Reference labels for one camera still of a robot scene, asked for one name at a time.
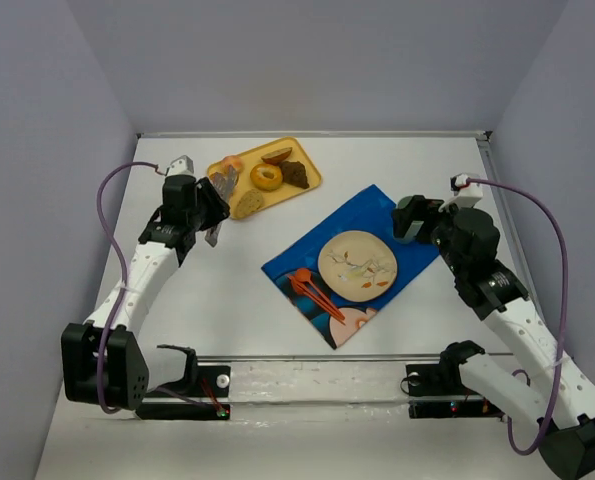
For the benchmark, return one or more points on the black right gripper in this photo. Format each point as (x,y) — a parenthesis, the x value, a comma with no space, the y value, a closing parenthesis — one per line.
(422,220)

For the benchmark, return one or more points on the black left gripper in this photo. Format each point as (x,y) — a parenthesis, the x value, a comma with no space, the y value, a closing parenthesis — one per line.
(212,201)

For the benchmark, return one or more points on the metal serving tongs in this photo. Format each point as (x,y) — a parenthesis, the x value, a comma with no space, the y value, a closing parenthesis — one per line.
(223,185)

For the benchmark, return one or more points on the green cup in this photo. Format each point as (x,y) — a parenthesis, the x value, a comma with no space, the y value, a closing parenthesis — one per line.
(405,218)

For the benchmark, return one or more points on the seeded oval bread slice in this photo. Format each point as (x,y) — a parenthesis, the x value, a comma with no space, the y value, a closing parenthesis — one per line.
(249,203)

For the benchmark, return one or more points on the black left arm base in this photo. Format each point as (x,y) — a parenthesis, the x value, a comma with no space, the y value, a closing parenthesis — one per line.
(197,395)

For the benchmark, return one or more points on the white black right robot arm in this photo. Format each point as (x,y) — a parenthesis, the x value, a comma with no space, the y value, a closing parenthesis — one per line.
(558,397)

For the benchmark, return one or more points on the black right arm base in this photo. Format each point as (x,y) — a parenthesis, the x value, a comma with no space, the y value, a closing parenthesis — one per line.
(435,390)

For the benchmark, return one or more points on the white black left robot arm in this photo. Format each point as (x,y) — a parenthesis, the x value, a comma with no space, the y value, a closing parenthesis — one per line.
(102,361)

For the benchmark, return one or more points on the round pink bread roll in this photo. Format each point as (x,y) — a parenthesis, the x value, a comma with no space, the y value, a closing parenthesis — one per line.
(231,162)

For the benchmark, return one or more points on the halved brown bread loaf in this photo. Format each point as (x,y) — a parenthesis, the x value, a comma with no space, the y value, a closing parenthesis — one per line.
(277,156)

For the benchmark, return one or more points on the blue patterned placemat cloth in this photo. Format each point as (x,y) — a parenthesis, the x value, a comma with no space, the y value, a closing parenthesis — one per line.
(369,211)

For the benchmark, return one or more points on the glazed yellow bagel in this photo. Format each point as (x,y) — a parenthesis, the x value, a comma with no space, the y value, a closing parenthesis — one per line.
(266,177)

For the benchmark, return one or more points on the yellow plastic tray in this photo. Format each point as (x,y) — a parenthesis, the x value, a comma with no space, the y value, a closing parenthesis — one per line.
(252,157)

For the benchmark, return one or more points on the beige floral plate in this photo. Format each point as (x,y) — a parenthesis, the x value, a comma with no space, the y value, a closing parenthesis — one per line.
(357,266)

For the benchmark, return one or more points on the dark chocolate croissant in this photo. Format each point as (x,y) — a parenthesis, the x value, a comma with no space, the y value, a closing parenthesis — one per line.
(294,173)

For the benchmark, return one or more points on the orange plastic fork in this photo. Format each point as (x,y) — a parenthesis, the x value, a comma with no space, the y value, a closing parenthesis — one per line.
(310,291)

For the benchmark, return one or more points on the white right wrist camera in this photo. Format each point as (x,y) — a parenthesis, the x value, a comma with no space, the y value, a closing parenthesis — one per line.
(466,193)

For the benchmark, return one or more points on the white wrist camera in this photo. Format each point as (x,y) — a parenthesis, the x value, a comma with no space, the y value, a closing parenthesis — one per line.
(466,193)
(182,165)

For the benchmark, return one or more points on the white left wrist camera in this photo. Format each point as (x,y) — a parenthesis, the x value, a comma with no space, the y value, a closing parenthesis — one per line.
(182,165)

